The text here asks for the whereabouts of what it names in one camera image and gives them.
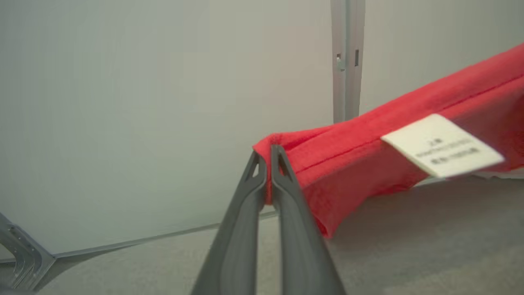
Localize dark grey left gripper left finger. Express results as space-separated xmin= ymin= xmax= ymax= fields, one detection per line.
xmin=190 ymin=150 xmax=268 ymax=295

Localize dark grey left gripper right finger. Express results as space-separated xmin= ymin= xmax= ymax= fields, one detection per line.
xmin=270 ymin=144 xmax=347 ymax=295

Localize red shorts with white stripes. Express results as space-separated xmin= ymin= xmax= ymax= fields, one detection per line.
xmin=253 ymin=43 xmax=524 ymax=239

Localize grey partition post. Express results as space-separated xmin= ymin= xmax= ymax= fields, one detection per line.
xmin=331 ymin=0 xmax=366 ymax=123

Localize grey metal corner bracket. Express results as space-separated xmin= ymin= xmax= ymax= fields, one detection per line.
xmin=0 ymin=212 xmax=58 ymax=292

